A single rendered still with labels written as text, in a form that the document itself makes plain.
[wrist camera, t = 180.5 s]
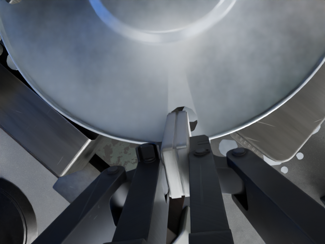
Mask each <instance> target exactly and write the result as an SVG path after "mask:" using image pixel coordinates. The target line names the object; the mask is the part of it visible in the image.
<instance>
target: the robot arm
mask: <svg viewBox="0 0 325 244"><path fill-rule="evenodd" d="M135 151H136V155H137V159H138V164H137V167H136V169H133V170H130V171H125V167H123V166H111V167H109V168H107V169H105V170H104V171H103V172H102V173H101V174H100V175H99V176H98V177H97V178H96V179H95V180H94V181H93V182H92V183H91V184H90V185H89V186H88V187H87V188H86V189H85V190H84V191H83V192H82V193H81V194H80V195H79V196H78V197H77V198H76V199H75V200H74V201H73V202H72V203H71V204H70V205H69V206H68V207H67V208H66V209H65V210H64V211H63V212H62V213H61V214H60V215H59V216H58V217H57V218H56V219H55V220H54V221H53V222H52V223H51V224H50V225H49V226H48V227H47V228H46V229H45V230H44V231H43V232H42V233H41V234H40V235H39V236H38V237H37V238H36V239H35V240H34V241H33V242H32V243H31V244H166V235H167V222H168V210H169V197H171V198H181V196H183V195H185V197H190V220H191V233H189V244H234V240H233V236H232V232H231V229H229V224H228V220H227V215H226V211H225V206H224V202H223V197H222V194H231V195H232V200H233V201H234V203H235V204H236V205H237V207H238V208H239V209H240V210H241V212H242V213H243V214H244V215H245V217H246V218H247V220H248V221H249V222H250V224H251V225H252V226H253V228H254V229H255V230H256V231H257V233H258V234H259V235H260V237H261V238H262V239H263V241H264V242H265V243H266V244H325V208H324V207H323V206H322V205H320V204H319V203H318V202H316V201H315V200H314V199H313V198H311V197H310V196H309V195H308V194H306V193H305V192H304V191H302V190H301V189H300V188H299V187H297V186H296V185H295V184H294V183H292V182H291V181H290V180H288V179H287V178H286V177H284V176H283V175H282V174H281V173H279V172H278V171H277V170H275V169H274V168H273V167H272V166H271V165H269V164H268V163H267V162H266V161H264V160H263V159H262V158H261V157H259V156H258V155H257V154H255V153H254V152H253V151H251V150H250V149H247V148H243V147H239V148H235V149H231V150H229V151H228V152H227V153H226V157H222V156H216V155H214V154H213V151H212V150H211V146H210V142H209V137H208V136H206V135H199V136H193V137H192V136H191V130H190V124H189V118H188V112H186V111H179V112H178V113H176V112H172V113H168V115H167V119H166V124H165V129H164V134H163V139H162V141H161V142H148V143H143V144H141V145H139V146H137V147H136V148H135ZM168 192H169V195H168Z"/></svg>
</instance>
